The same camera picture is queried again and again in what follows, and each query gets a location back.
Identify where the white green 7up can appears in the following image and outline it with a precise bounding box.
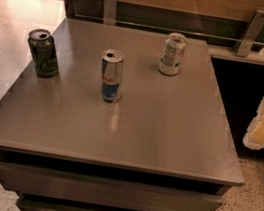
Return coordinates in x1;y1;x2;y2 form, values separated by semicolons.
159;32;187;76

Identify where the blue silver Red Bull can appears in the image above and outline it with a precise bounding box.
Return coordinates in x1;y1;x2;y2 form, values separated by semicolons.
101;49;124;103

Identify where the dark green soda can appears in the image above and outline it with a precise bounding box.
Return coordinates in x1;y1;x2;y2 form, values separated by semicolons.
28;29;59;78

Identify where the grey drawer cabinet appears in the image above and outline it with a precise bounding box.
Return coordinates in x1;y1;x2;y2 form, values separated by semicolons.
0;19;244;211

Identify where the upper grey drawer front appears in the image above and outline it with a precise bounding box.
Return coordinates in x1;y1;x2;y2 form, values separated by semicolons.
0;161;222;211

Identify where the right metal rail bracket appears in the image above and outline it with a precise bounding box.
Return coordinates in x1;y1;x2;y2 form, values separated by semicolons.
233;9;264;57

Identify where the metal rail bracket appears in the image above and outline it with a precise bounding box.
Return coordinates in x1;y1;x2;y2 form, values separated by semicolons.
233;9;264;57
103;0;118;26

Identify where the horizontal metal rail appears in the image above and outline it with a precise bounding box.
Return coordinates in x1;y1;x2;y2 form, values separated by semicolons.
73;9;264;52

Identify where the left metal rail bracket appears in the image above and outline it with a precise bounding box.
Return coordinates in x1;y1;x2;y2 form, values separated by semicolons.
103;0;118;26

